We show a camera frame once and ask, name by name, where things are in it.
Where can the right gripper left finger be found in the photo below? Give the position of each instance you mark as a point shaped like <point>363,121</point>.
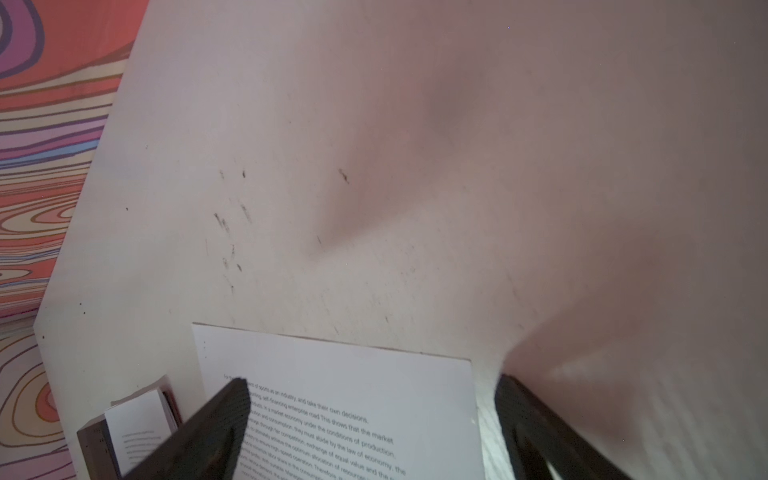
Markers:
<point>208,445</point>

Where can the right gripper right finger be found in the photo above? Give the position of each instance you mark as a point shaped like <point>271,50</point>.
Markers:
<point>540,443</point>

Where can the printed paper sheet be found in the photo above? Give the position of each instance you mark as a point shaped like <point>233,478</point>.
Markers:
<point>141,422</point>
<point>326,410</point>

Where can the orange black file folder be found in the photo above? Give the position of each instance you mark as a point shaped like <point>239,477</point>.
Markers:
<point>97,449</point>

